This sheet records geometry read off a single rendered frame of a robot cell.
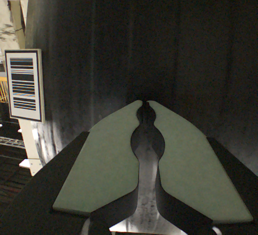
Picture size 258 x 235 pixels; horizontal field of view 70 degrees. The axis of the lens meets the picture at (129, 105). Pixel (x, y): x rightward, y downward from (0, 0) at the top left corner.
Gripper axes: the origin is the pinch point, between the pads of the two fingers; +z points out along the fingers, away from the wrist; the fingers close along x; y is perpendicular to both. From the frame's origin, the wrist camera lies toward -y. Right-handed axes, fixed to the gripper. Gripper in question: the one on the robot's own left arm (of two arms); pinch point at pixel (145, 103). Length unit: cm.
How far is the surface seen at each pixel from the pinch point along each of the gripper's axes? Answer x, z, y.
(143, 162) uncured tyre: 0.2, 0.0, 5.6
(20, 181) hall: -546, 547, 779
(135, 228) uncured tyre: -0.1, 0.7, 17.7
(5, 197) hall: -566, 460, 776
